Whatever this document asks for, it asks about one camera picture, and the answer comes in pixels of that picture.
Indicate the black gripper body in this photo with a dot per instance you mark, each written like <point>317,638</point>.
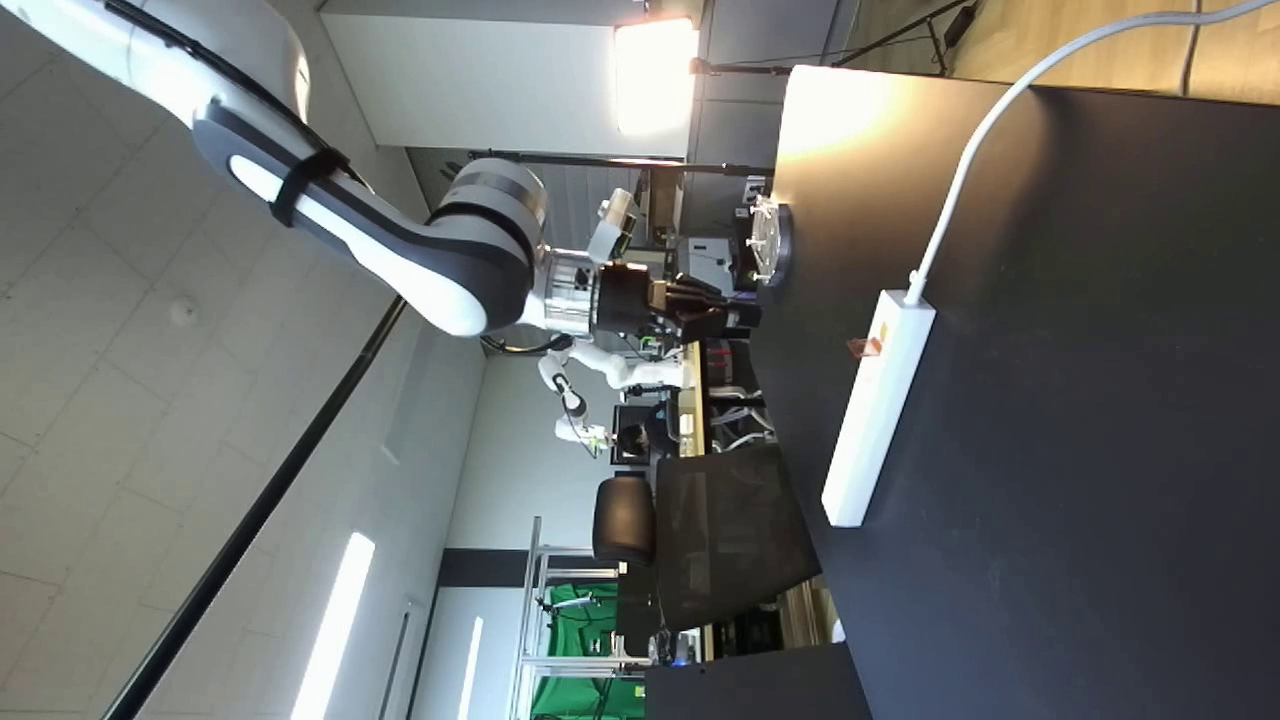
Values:
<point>625,300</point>

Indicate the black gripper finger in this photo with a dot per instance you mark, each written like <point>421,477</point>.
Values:
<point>689,317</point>
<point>689,289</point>

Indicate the white power strip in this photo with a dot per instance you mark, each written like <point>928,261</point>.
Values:
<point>875,413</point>

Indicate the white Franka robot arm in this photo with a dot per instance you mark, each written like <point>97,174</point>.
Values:
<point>401,247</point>

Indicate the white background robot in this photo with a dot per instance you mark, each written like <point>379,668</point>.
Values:
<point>587,360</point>

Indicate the wooden desk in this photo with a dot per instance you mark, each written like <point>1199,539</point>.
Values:
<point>689,395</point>

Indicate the round metal plate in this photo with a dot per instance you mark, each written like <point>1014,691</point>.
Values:
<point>771,243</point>

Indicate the black mesh office chair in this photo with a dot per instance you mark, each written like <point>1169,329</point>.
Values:
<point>726,532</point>

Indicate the green box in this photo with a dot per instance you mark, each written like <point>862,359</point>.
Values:
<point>583,643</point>

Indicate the dark partition panel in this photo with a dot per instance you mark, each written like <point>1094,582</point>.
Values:
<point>762,684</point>

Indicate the long ceiling light strip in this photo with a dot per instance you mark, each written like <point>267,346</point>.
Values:
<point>332,624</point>

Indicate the white metal frame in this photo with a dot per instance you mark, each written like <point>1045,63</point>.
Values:
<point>533,600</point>

